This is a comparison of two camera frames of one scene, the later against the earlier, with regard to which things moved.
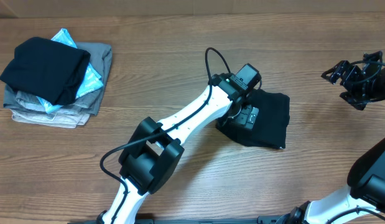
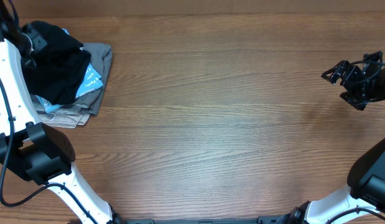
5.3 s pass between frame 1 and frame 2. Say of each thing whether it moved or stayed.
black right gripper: stayed
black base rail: stayed
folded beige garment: stayed
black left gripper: moved
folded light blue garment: stayed
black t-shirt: moved
